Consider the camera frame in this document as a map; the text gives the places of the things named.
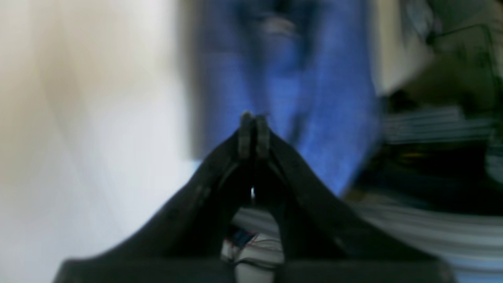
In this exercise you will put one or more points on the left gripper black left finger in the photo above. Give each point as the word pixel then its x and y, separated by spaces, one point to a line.
pixel 182 242

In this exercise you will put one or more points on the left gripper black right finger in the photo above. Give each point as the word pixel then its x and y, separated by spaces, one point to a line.
pixel 323 240

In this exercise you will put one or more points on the blue-grey T-shirt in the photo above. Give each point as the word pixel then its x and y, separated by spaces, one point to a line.
pixel 303 63

